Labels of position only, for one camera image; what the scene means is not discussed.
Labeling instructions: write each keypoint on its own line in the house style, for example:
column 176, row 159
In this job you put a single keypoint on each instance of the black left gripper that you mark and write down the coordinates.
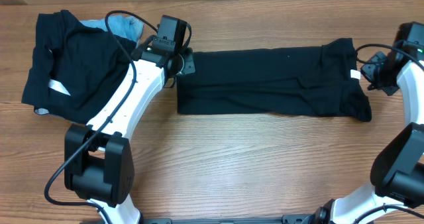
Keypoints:
column 187, row 65

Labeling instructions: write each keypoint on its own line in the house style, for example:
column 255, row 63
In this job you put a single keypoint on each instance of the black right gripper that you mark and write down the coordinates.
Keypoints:
column 377, row 73

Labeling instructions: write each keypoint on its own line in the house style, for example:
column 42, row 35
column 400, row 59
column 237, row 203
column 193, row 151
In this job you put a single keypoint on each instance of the black t-shirt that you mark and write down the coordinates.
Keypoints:
column 312, row 81

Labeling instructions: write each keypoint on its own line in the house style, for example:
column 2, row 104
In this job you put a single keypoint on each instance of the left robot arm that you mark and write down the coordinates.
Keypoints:
column 98, row 163

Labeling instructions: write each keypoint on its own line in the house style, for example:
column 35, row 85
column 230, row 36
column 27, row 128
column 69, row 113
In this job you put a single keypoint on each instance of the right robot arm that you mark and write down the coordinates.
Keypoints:
column 396, row 177

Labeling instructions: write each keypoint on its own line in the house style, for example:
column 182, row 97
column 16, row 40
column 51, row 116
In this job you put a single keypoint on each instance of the folded light blue garment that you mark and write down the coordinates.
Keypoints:
column 125, row 27

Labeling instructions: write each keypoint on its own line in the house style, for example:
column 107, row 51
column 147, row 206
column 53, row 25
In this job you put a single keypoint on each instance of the folded black shirt on pile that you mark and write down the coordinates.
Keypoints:
column 75, row 69

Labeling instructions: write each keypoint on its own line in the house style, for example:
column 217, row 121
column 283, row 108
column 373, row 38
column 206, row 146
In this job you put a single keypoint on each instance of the folded grey garment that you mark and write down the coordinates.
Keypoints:
column 41, row 111

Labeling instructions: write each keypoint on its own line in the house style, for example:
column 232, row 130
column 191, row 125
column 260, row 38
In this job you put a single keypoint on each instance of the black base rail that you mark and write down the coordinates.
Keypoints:
column 285, row 219

